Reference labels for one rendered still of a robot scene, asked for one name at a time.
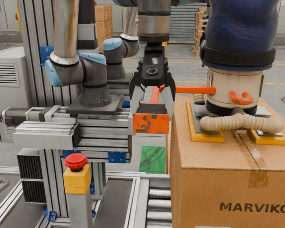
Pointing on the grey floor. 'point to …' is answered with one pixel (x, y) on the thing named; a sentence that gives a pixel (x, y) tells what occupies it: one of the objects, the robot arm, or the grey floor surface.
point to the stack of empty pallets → (199, 24)
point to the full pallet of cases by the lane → (103, 24)
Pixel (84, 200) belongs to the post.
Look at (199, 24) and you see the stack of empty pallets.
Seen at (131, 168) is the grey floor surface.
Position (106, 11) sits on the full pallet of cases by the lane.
